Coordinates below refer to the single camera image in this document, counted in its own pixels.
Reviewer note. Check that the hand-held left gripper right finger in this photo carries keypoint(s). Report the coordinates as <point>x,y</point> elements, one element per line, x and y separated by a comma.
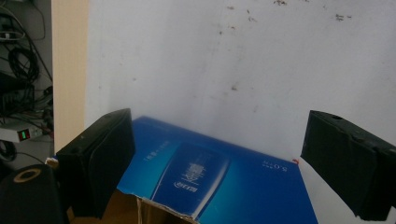
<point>348,168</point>

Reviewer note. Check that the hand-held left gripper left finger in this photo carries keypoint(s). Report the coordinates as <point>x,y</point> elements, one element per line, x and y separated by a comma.
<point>93,161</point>

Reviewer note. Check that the blue printed cardboard box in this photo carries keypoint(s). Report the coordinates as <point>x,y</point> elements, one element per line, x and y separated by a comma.
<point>249,193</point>

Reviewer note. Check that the grey device with lit display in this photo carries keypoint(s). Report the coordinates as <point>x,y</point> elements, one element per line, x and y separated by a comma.
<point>12,133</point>

